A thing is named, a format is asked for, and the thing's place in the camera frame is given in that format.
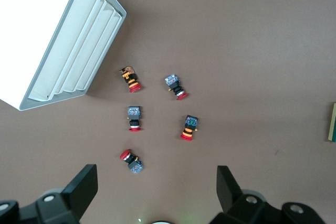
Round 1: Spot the red emergency button orange block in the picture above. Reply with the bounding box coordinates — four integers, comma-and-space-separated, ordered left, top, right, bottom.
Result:
118, 66, 142, 94

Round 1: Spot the white slotted rack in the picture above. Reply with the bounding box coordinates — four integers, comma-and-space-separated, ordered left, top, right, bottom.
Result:
0, 0, 127, 112

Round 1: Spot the red mushroom button blue block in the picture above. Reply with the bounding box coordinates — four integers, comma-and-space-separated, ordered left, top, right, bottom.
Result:
119, 149, 144, 175
164, 74, 188, 101
126, 105, 144, 132

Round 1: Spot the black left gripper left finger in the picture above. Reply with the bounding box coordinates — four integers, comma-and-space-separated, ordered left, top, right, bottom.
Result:
17, 164, 99, 224

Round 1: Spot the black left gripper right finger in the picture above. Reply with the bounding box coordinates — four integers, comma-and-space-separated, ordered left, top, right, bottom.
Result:
211, 165, 282, 224

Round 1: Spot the red emergency button orange collar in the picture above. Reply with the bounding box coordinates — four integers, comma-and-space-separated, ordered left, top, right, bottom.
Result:
180, 114, 200, 142

